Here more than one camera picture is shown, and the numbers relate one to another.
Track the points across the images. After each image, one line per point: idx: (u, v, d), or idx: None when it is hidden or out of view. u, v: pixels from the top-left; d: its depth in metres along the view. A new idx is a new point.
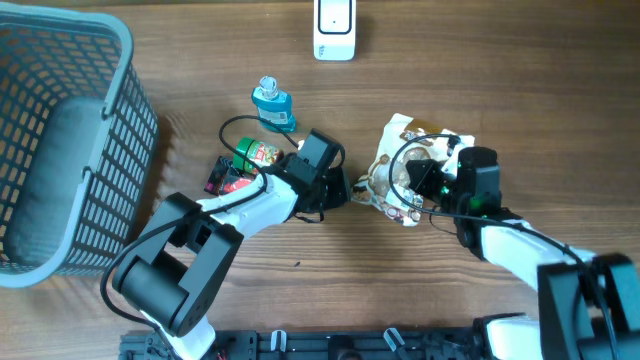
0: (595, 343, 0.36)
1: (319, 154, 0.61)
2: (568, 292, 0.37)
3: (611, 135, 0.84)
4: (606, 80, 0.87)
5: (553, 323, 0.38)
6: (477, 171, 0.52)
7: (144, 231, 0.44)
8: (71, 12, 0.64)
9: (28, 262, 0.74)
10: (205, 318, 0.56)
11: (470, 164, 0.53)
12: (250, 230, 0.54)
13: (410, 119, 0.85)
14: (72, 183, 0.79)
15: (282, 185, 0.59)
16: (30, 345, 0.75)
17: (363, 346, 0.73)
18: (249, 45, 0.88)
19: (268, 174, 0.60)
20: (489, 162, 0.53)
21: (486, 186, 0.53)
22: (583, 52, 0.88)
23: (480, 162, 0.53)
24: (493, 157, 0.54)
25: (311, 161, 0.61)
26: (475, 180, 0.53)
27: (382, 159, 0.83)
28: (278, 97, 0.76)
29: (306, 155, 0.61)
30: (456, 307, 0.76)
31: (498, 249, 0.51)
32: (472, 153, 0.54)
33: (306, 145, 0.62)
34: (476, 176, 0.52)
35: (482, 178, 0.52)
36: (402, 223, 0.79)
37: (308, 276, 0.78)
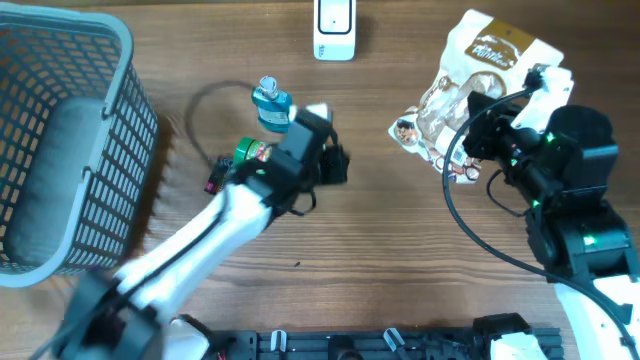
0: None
1: (304, 151, 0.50)
2: None
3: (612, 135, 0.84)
4: (607, 80, 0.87)
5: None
6: (585, 151, 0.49)
7: (68, 316, 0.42)
8: (71, 12, 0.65)
9: (28, 262, 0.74)
10: (188, 337, 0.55)
11: (574, 143, 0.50)
12: (208, 267, 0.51)
13: (489, 20, 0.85)
14: (72, 183, 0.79)
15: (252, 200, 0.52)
16: (30, 346, 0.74)
17: (363, 346, 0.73)
18: (248, 45, 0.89)
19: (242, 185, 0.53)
20: (600, 146, 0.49)
21: (590, 175, 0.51)
22: (584, 52, 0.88)
23: (588, 145, 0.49)
24: (604, 133, 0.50)
25: (293, 156, 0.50)
26: (583, 162, 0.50)
27: (441, 85, 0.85)
28: (279, 97, 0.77)
29: (287, 144, 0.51)
30: (456, 307, 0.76)
31: (584, 316, 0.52)
32: (585, 131, 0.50)
33: (288, 140, 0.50)
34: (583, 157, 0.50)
35: (591, 164, 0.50)
36: (455, 181, 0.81)
37: (308, 276, 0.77)
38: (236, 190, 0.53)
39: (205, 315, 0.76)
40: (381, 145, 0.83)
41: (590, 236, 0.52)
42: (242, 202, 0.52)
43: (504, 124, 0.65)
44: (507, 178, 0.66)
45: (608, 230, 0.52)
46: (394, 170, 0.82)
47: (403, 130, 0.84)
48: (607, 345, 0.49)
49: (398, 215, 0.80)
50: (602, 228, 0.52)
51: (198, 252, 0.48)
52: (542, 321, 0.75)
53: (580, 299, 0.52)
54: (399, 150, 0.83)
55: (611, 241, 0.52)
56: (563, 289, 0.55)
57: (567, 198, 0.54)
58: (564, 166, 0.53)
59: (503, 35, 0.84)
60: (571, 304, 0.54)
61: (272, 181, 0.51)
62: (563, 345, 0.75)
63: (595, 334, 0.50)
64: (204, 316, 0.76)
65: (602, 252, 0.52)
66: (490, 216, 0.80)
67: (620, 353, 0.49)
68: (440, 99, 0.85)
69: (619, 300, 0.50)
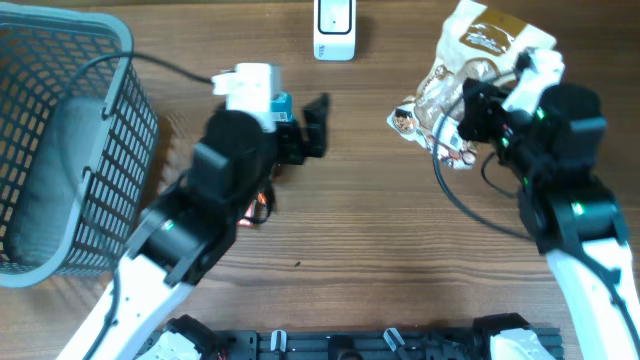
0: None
1: (221, 177, 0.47)
2: None
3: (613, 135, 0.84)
4: (608, 80, 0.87)
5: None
6: (575, 125, 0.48)
7: None
8: (71, 12, 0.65)
9: (28, 262, 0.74)
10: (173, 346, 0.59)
11: (564, 117, 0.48)
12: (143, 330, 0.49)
13: (482, 9, 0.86)
14: (73, 183, 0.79)
15: (154, 275, 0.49)
16: (30, 345, 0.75)
17: (363, 346, 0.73)
18: (249, 45, 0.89)
19: (153, 233, 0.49)
20: (585, 117, 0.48)
21: (581, 145, 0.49)
22: (586, 50, 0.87)
23: (574, 117, 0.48)
24: (592, 107, 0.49)
25: (214, 188, 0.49)
26: (576, 135, 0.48)
27: (437, 74, 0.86)
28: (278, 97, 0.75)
29: (202, 175, 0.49)
30: (456, 307, 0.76)
31: (574, 282, 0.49)
32: (575, 106, 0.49)
33: (199, 164, 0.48)
34: (575, 131, 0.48)
35: (582, 135, 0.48)
36: (452, 166, 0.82)
37: (308, 276, 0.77)
38: (135, 262, 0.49)
39: (205, 315, 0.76)
40: (381, 145, 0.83)
41: (579, 204, 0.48)
42: (140, 285, 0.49)
43: (496, 106, 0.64)
44: (501, 158, 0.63)
45: (599, 197, 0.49)
46: (394, 170, 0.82)
47: (401, 119, 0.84)
48: (603, 310, 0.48)
49: (399, 215, 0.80)
50: (593, 196, 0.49)
51: (116, 332, 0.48)
52: (541, 320, 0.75)
53: (568, 268, 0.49)
54: (400, 150, 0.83)
55: (604, 208, 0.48)
56: (552, 261, 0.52)
57: (558, 172, 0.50)
58: (551, 143, 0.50)
59: (496, 22, 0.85)
60: (558, 269, 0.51)
61: (193, 222, 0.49)
62: (563, 344, 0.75)
63: (585, 296, 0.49)
64: (204, 316, 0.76)
65: (593, 220, 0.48)
66: (490, 216, 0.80)
67: (614, 317, 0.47)
68: (437, 86, 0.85)
69: (610, 264, 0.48)
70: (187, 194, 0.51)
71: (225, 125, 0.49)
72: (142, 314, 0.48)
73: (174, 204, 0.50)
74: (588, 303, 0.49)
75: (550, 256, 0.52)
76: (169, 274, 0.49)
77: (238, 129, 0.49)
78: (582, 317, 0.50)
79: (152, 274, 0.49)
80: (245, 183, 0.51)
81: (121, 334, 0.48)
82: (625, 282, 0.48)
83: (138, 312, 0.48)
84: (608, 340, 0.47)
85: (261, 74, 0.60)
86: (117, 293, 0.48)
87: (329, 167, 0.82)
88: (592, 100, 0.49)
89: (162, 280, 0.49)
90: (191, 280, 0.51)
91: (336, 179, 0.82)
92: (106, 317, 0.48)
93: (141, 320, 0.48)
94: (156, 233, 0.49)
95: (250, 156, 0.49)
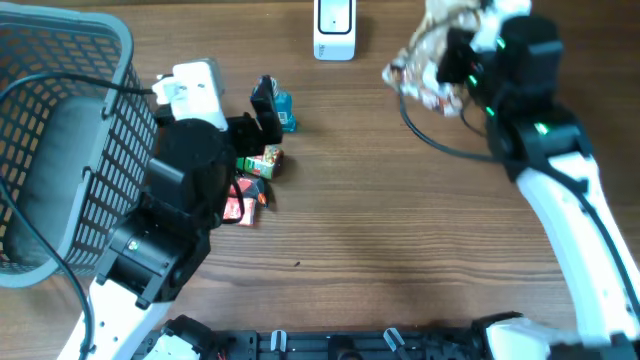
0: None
1: (178, 190, 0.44)
2: None
3: (614, 135, 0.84)
4: (609, 78, 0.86)
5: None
6: (531, 49, 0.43)
7: None
8: (71, 12, 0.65)
9: (28, 262, 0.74)
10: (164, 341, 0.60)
11: (521, 42, 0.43)
12: (122, 351, 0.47)
13: None
14: (72, 183, 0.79)
15: (125, 298, 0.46)
16: (30, 345, 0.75)
17: (363, 346, 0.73)
18: (249, 45, 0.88)
19: (120, 256, 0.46)
20: (546, 39, 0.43)
21: (543, 69, 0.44)
22: (586, 50, 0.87)
23: (532, 40, 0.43)
24: (550, 32, 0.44)
25: (174, 202, 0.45)
26: (530, 63, 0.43)
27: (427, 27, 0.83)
28: (278, 97, 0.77)
29: (161, 194, 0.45)
30: (456, 307, 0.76)
31: (545, 199, 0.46)
32: (531, 28, 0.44)
33: (155, 180, 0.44)
34: (530, 57, 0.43)
35: (541, 60, 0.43)
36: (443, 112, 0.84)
37: (308, 275, 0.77)
38: (105, 287, 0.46)
39: (205, 316, 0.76)
40: (381, 145, 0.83)
41: (544, 126, 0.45)
42: (112, 308, 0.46)
43: (465, 48, 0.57)
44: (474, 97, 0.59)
45: (562, 118, 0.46)
46: (394, 171, 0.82)
47: (394, 73, 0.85)
48: (574, 219, 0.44)
49: (399, 215, 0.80)
50: (556, 117, 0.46)
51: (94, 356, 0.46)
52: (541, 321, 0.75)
53: (534, 182, 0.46)
54: (399, 150, 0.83)
55: (570, 129, 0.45)
56: (525, 186, 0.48)
57: (520, 100, 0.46)
58: (515, 70, 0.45)
59: None
60: (530, 191, 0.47)
61: (161, 238, 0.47)
62: None
63: (557, 210, 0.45)
64: (204, 316, 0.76)
65: (555, 139, 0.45)
66: (489, 216, 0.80)
67: (586, 226, 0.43)
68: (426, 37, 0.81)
69: (575, 174, 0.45)
70: (150, 210, 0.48)
71: (180, 137, 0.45)
72: (120, 338, 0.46)
73: (138, 220, 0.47)
74: (560, 216, 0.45)
75: (521, 181, 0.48)
76: (141, 295, 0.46)
77: (194, 139, 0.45)
78: (558, 237, 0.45)
79: (123, 294, 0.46)
80: (208, 195, 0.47)
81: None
82: (594, 190, 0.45)
83: (115, 336, 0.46)
84: (585, 251, 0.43)
85: (203, 74, 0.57)
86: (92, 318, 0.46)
87: (329, 167, 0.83)
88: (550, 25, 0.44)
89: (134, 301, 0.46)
90: (166, 298, 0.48)
91: (336, 179, 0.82)
92: (82, 345, 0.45)
93: (118, 343, 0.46)
94: (120, 253, 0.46)
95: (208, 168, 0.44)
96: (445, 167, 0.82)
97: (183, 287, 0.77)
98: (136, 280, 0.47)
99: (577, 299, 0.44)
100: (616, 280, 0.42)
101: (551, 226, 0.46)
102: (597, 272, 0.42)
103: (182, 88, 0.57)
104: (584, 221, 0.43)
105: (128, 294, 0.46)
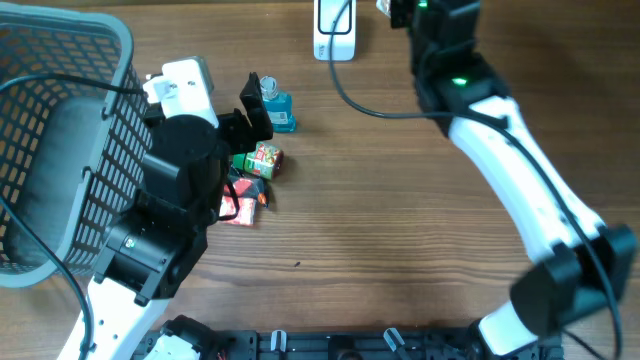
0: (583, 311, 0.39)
1: (172, 188, 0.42)
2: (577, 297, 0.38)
3: (611, 135, 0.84)
4: (605, 80, 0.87)
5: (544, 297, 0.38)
6: (450, 13, 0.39)
7: None
8: (71, 12, 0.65)
9: (28, 262, 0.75)
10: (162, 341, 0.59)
11: (441, 5, 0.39)
12: (124, 348, 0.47)
13: None
14: (72, 183, 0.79)
15: (124, 295, 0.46)
16: (30, 346, 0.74)
17: (364, 346, 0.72)
18: (249, 45, 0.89)
19: (116, 254, 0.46)
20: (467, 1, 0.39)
21: (462, 29, 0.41)
22: (582, 52, 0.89)
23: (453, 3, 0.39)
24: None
25: (170, 199, 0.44)
26: (449, 25, 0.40)
27: None
28: (278, 97, 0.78)
29: (158, 191, 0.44)
30: (456, 306, 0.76)
31: (475, 143, 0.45)
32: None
33: (151, 179, 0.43)
34: (450, 21, 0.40)
35: (460, 23, 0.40)
36: None
37: (308, 275, 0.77)
38: (103, 285, 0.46)
39: (205, 316, 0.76)
40: (381, 145, 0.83)
41: (463, 78, 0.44)
42: (110, 306, 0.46)
43: None
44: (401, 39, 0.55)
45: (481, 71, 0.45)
46: (394, 171, 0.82)
47: None
48: (497, 147, 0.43)
49: (399, 215, 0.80)
50: (476, 70, 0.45)
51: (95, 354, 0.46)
52: None
53: (464, 129, 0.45)
54: (399, 150, 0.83)
55: (485, 82, 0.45)
56: (455, 138, 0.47)
57: (442, 59, 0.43)
58: (435, 33, 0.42)
59: None
60: (462, 141, 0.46)
61: (158, 234, 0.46)
62: (563, 345, 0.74)
63: (486, 150, 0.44)
64: (204, 316, 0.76)
65: (477, 90, 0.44)
66: (490, 216, 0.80)
67: (515, 157, 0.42)
68: None
69: (497, 113, 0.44)
70: (147, 207, 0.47)
71: (171, 134, 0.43)
72: (119, 335, 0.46)
73: (135, 217, 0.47)
74: (490, 155, 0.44)
75: (451, 132, 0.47)
76: (140, 291, 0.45)
77: (186, 136, 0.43)
78: (493, 176, 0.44)
79: (121, 291, 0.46)
80: (205, 189, 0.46)
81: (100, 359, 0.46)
82: (516, 124, 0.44)
83: (115, 333, 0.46)
84: (514, 177, 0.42)
85: (193, 72, 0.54)
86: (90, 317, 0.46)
87: (329, 167, 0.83)
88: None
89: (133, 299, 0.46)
90: (165, 294, 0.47)
91: (336, 179, 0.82)
92: (82, 344, 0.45)
93: (118, 341, 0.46)
94: (117, 251, 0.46)
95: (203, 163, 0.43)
96: (444, 167, 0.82)
97: (183, 287, 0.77)
98: (135, 278, 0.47)
99: (522, 228, 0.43)
100: (546, 196, 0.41)
101: (487, 169, 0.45)
102: (528, 194, 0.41)
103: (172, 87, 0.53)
104: (512, 153, 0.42)
105: (127, 292, 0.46)
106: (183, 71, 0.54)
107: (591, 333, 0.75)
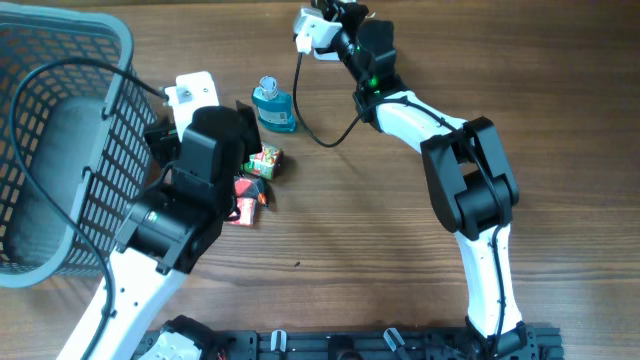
0: (476, 194, 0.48)
1: (207, 161, 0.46)
2: (475, 194, 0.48)
3: (611, 135, 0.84)
4: (606, 80, 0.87)
5: (437, 182, 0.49)
6: (374, 59, 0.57)
7: None
8: (72, 12, 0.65)
9: (28, 262, 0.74)
10: (164, 335, 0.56)
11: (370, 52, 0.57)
12: (142, 320, 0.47)
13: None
14: (72, 183, 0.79)
15: (144, 263, 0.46)
16: (30, 345, 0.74)
17: (363, 346, 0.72)
18: (249, 45, 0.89)
19: (139, 225, 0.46)
20: (386, 49, 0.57)
21: (385, 68, 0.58)
22: (582, 52, 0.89)
23: (378, 51, 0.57)
24: (391, 41, 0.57)
25: (200, 174, 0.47)
26: (374, 66, 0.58)
27: None
28: (278, 97, 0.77)
29: (192, 166, 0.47)
30: (456, 307, 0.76)
31: (390, 121, 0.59)
32: (375, 38, 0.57)
33: (188, 151, 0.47)
34: (375, 63, 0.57)
35: (381, 62, 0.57)
36: None
37: (308, 276, 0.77)
38: (125, 254, 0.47)
39: (204, 316, 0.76)
40: (381, 145, 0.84)
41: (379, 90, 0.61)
42: (133, 273, 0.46)
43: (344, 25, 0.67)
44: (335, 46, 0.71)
45: (394, 84, 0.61)
46: (395, 171, 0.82)
47: None
48: (396, 108, 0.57)
49: (398, 215, 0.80)
50: (389, 82, 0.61)
51: (113, 325, 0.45)
52: (541, 320, 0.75)
53: (383, 115, 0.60)
54: (399, 150, 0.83)
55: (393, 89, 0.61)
56: (382, 126, 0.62)
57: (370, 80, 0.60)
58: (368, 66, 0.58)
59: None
60: (389, 128, 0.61)
61: (180, 208, 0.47)
62: (563, 344, 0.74)
63: (396, 116, 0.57)
64: (204, 316, 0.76)
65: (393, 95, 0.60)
66: None
67: (408, 110, 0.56)
68: None
69: (399, 94, 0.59)
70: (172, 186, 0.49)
71: (211, 115, 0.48)
72: (140, 303, 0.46)
73: (158, 194, 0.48)
74: (398, 117, 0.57)
75: (381, 124, 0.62)
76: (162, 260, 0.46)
77: (222, 119, 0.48)
78: (405, 134, 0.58)
79: (142, 262, 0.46)
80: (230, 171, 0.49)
81: (121, 326, 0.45)
82: (411, 97, 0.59)
83: (135, 301, 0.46)
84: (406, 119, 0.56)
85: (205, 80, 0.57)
86: (112, 285, 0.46)
87: (329, 167, 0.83)
88: (390, 35, 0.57)
89: (154, 267, 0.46)
90: (184, 268, 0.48)
91: (336, 179, 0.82)
92: (103, 310, 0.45)
93: (139, 309, 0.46)
94: (140, 222, 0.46)
95: (235, 142, 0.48)
96: None
97: (184, 286, 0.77)
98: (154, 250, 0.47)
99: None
100: (429, 119, 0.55)
101: (402, 133, 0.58)
102: (415, 123, 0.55)
103: (187, 95, 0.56)
104: (409, 109, 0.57)
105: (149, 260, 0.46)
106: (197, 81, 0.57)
107: (591, 333, 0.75)
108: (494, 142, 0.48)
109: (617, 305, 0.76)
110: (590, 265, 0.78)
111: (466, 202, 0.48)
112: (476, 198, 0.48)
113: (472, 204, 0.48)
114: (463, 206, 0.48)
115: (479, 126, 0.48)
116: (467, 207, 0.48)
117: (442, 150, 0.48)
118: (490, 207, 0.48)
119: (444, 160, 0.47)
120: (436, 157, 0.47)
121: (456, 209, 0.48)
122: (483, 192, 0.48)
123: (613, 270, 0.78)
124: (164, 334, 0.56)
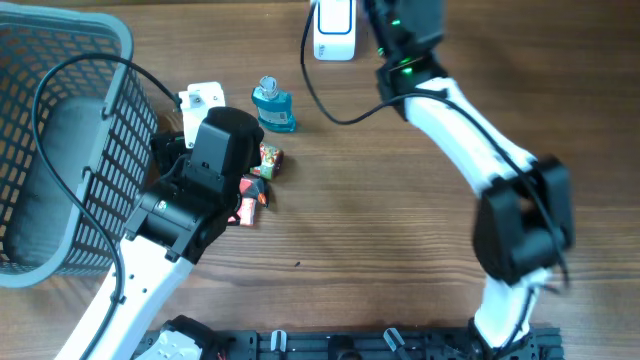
0: (534, 243, 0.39)
1: (221, 154, 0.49)
2: (533, 246, 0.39)
3: (611, 135, 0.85)
4: (606, 80, 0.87)
5: (491, 227, 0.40)
6: (418, 39, 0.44)
7: None
8: (72, 12, 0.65)
9: (28, 262, 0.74)
10: (166, 334, 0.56)
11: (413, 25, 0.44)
12: (150, 308, 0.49)
13: None
14: (71, 183, 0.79)
15: (154, 250, 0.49)
16: (31, 345, 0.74)
17: (363, 347, 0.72)
18: (249, 45, 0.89)
19: (149, 214, 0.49)
20: (435, 22, 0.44)
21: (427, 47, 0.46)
22: (583, 52, 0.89)
23: (425, 23, 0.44)
24: (439, 8, 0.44)
25: (212, 166, 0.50)
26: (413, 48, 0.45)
27: None
28: (278, 97, 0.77)
29: (203, 159, 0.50)
30: (456, 307, 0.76)
31: (429, 120, 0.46)
32: (418, 7, 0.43)
33: (201, 143, 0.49)
34: (416, 44, 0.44)
35: (424, 45, 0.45)
36: None
37: (308, 276, 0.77)
38: (135, 242, 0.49)
39: (204, 316, 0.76)
40: (381, 145, 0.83)
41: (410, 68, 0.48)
42: (142, 260, 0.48)
43: None
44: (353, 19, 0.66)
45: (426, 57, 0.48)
46: (394, 171, 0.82)
47: None
48: (438, 111, 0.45)
49: (397, 215, 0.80)
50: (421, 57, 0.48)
51: (121, 312, 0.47)
52: (541, 321, 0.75)
53: (416, 109, 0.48)
54: (399, 150, 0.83)
55: (426, 71, 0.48)
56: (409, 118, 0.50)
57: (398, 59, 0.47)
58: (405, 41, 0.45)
59: None
60: (419, 123, 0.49)
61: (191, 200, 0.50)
62: (563, 344, 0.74)
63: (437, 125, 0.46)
64: (204, 316, 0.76)
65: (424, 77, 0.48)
66: None
67: (452, 118, 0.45)
68: None
69: (437, 86, 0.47)
70: (184, 180, 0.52)
71: (225, 113, 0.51)
72: (149, 289, 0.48)
73: (168, 186, 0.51)
74: (439, 126, 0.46)
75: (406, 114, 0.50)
76: (171, 248, 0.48)
77: (235, 116, 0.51)
78: (443, 144, 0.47)
79: (151, 251, 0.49)
80: (241, 167, 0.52)
81: (129, 312, 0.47)
82: (453, 91, 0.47)
83: (144, 288, 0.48)
84: (454, 133, 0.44)
85: (217, 91, 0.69)
86: (122, 272, 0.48)
87: (328, 167, 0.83)
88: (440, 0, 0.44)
89: (164, 255, 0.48)
90: (192, 258, 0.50)
91: (336, 179, 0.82)
92: (113, 296, 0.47)
93: (147, 295, 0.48)
94: (150, 211, 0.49)
95: (247, 137, 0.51)
96: (445, 167, 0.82)
97: (184, 287, 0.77)
98: (163, 239, 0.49)
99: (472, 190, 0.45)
100: (483, 143, 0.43)
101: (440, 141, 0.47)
102: (466, 146, 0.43)
103: (199, 100, 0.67)
104: (452, 118, 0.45)
105: (159, 248, 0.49)
106: (207, 91, 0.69)
107: (591, 333, 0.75)
108: (562, 188, 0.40)
109: (618, 305, 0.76)
110: (590, 265, 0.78)
111: (525, 254, 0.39)
112: (536, 250, 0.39)
113: (529, 256, 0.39)
114: (519, 258, 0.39)
115: (546, 169, 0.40)
116: (522, 256, 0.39)
117: (508, 196, 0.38)
118: (547, 258, 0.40)
119: (509, 208, 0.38)
120: (500, 204, 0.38)
121: (509, 262, 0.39)
122: (542, 241, 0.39)
123: (613, 270, 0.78)
124: (166, 333, 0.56)
